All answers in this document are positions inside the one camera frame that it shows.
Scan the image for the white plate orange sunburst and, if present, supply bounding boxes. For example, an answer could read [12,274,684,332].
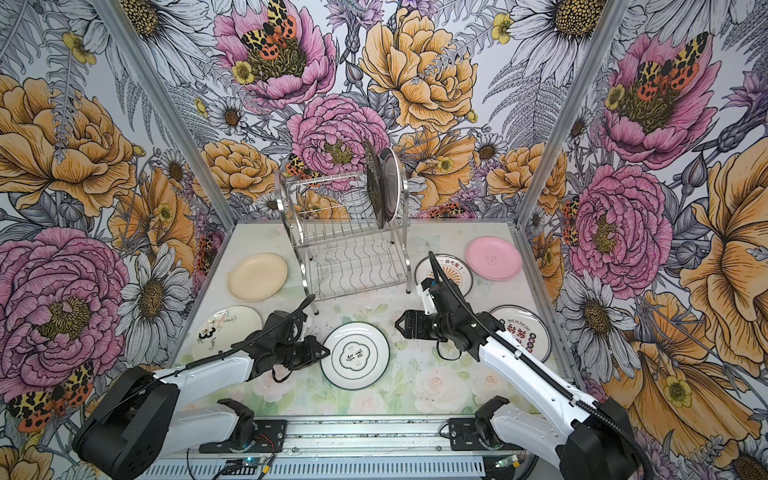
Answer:
[414,253,474,296]

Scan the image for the chrome wire dish rack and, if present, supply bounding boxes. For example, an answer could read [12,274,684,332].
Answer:
[275,171,415,312]

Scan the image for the aluminium front rail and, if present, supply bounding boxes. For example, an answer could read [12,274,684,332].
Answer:
[143,413,577,460]

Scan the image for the white plate green red rim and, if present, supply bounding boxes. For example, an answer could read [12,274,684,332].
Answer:
[379,147,403,223]

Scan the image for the white vented panel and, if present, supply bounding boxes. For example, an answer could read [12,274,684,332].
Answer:
[141,455,486,479]

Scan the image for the pink round plate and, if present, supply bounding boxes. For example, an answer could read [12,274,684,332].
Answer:
[465,236,523,281]

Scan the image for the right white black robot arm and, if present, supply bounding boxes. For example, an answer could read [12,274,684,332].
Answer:
[396,253,656,479]

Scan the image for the black square floral plate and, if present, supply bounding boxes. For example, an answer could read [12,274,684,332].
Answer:
[363,140,385,229]

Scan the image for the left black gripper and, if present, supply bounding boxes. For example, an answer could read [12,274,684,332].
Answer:
[275,336,329,371]

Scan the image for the white plate with black drawing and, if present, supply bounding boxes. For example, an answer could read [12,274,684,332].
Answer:
[187,305,263,360]

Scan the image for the cream round plate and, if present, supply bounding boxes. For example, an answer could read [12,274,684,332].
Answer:
[227,253,288,302]

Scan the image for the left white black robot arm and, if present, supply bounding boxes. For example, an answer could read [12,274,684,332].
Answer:
[73,295,330,479]

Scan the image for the white plate red characters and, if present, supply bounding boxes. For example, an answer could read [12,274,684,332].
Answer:
[490,304,552,362]

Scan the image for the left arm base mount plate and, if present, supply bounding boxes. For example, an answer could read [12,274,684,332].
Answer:
[198,419,288,454]

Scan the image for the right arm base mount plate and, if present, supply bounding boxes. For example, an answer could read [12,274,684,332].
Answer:
[442,417,521,452]

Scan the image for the white plate black rim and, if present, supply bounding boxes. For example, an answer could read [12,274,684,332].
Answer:
[321,322,390,391]

